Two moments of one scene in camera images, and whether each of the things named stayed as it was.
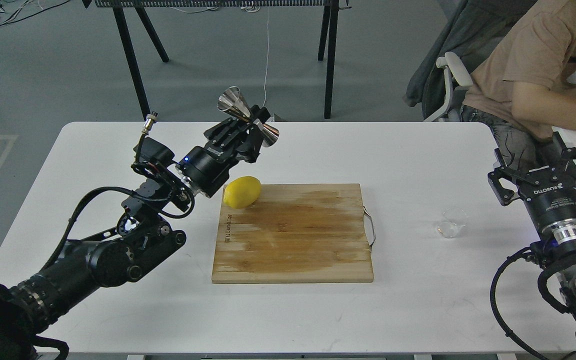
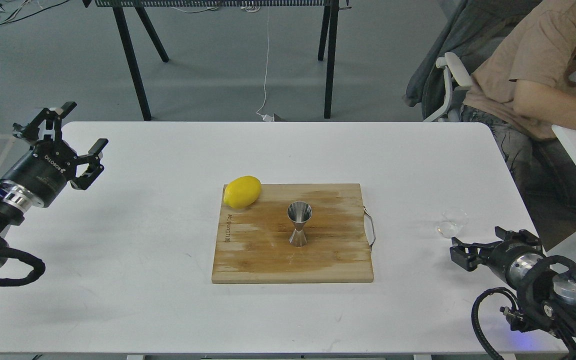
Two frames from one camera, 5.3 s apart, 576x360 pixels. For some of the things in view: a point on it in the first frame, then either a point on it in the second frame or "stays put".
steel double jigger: (232, 99) to (299, 212)
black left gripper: (206, 169) to (45, 168)
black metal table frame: (329, 27) stays put
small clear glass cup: (452, 219) stays put
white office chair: (453, 65) stays put
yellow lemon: (242, 192) stays put
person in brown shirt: (545, 70) stays put
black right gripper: (561, 209) to (513, 259)
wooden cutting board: (295, 233) stays put
